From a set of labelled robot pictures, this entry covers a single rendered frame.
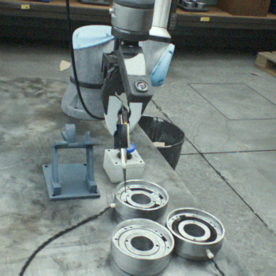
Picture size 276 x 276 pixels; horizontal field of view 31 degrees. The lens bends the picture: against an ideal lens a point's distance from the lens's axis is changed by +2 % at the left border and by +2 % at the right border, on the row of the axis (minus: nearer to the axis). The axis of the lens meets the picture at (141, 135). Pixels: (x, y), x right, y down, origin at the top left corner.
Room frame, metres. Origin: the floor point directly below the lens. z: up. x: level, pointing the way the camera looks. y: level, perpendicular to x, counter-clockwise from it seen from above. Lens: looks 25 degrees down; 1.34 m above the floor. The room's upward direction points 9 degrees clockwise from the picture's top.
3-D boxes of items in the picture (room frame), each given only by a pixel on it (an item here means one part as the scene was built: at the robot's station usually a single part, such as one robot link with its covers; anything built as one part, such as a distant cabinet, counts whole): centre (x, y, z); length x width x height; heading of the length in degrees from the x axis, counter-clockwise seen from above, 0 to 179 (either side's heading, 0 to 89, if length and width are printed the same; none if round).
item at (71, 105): (1.26, 0.16, 0.85); 0.15 x 0.15 x 0.10
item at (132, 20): (0.89, 0.05, 1.15); 0.08 x 0.08 x 0.05
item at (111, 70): (0.90, 0.05, 1.07); 0.09 x 0.08 x 0.12; 21
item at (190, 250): (0.73, -0.12, 0.82); 0.10 x 0.10 x 0.04
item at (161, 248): (0.67, -0.03, 0.82); 0.08 x 0.08 x 0.02
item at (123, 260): (0.67, -0.03, 0.82); 0.10 x 0.10 x 0.04
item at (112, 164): (0.94, 0.03, 0.82); 0.08 x 0.07 x 0.05; 24
